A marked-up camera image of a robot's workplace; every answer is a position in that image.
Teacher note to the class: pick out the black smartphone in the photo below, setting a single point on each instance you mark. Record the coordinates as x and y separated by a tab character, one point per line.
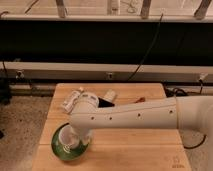
104	103

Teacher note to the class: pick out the small white box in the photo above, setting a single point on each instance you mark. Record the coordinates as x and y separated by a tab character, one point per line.
110	95

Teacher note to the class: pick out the white plastic bottle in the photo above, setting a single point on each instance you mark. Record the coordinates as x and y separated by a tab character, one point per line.
68	103

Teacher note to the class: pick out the brown red small object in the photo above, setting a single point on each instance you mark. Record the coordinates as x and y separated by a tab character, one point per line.
142	99

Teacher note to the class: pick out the green ceramic bowl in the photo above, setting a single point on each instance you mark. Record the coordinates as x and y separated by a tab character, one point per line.
63	151

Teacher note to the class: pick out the wooden table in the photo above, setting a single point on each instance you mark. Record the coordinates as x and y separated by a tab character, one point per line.
110	149

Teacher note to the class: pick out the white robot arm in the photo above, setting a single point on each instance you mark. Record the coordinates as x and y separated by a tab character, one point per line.
188	112

